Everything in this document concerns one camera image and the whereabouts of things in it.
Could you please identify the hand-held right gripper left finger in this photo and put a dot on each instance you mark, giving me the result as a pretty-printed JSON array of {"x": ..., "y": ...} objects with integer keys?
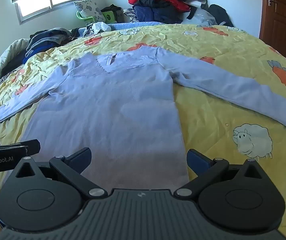
[{"x": 80, "y": 159}]

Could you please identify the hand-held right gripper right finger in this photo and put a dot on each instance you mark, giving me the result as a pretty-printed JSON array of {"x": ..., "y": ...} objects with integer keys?
[{"x": 196, "y": 162}]

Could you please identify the lilac long-sleeved sweater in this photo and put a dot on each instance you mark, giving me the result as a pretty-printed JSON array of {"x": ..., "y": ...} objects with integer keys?
[{"x": 107, "y": 110}]

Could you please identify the pile of folded clothes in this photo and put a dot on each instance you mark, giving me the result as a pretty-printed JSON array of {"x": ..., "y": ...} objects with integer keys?
[{"x": 47, "y": 40}]

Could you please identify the zebra striped cloth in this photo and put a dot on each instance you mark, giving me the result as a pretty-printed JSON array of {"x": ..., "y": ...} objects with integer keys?
[{"x": 5, "y": 78}]

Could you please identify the white quilt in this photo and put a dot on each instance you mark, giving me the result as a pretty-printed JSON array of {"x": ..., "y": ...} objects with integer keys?
[{"x": 2, "y": 60}]

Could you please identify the yellow carrot print blanket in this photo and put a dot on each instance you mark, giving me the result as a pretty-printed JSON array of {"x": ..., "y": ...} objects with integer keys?
[{"x": 220, "y": 42}]

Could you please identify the white plastic bag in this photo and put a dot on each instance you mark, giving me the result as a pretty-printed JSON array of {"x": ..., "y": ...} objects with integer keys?
[{"x": 100, "y": 27}]

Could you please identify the clear plastic bag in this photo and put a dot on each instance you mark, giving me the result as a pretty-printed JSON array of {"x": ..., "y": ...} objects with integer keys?
[{"x": 204, "y": 17}]

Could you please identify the green plastic chair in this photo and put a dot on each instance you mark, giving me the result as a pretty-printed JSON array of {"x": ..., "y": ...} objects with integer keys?
[{"x": 108, "y": 16}]

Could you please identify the blue knitted blanket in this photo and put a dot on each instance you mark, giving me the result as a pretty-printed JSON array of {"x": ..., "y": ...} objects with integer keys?
[{"x": 138, "y": 25}]

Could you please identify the grey floral pillow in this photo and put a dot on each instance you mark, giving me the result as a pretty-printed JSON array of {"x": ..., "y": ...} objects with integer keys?
[{"x": 89, "y": 8}]

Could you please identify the black white checked cloth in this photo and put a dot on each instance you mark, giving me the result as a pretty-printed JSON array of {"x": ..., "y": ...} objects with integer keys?
[{"x": 129, "y": 15}]

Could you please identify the navy padded jacket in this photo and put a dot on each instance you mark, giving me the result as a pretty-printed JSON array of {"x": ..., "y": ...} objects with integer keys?
[{"x": 153, "y": 14}]

